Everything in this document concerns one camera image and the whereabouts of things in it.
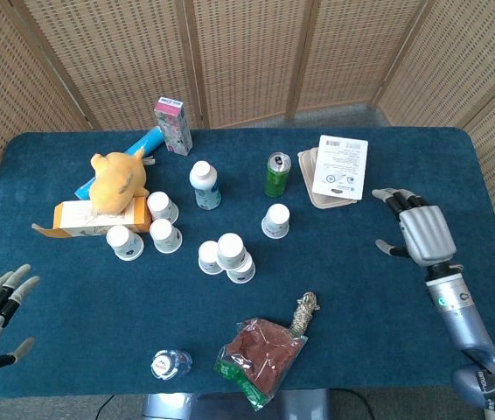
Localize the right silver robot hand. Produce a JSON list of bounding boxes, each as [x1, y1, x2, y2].
[[372, 187, 458, 268]]

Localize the white floral paper cup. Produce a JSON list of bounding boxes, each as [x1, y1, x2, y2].
[[226, 253, 257, 284], [149, 218, 183, 255], [198, 240, 225, 276], [216, 232, 248, 271], [146, 191, 179, 222], [261, 203, 291, 240]]

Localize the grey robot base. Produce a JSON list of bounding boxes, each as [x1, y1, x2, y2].
[[142, 388, 331, 420]]

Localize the upside-down white paper cup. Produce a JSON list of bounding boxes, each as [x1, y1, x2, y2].
[[106, 225, 145, 262]]

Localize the white printed card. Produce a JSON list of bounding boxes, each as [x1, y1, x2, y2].
[[310, 134, 370, 201]]

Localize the beige takeaway container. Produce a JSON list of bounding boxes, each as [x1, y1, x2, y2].
[[296, 147, 361, 209]]

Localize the orange white tissue box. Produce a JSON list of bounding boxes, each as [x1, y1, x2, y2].
[[31, 195, 152, 240]]

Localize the green drink can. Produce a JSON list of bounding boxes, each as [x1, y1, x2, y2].
[[264, 151, 293, 199]]

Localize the clear plastic water bottle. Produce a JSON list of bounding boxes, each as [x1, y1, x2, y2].
[[150, 348, 194, 382]]

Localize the yellow plush toy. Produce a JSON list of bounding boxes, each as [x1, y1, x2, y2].
[[88, 146, 151, 216]]

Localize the white capped pale blue bottle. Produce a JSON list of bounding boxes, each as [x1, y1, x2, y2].
[[188, 160, 223, 211]]

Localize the light blue roll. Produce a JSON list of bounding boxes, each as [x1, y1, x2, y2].
[[74, 125, 164, 200]]

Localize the woven rattan folding screen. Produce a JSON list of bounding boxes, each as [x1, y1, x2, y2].
[[0, 0, 495, 249]]

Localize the tall floral pink carton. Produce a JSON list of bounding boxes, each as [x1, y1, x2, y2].
[[153, 96, 194, 157]]

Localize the beige rope bundle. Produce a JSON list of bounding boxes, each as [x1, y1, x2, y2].
[[289, 291, 321, 339]]

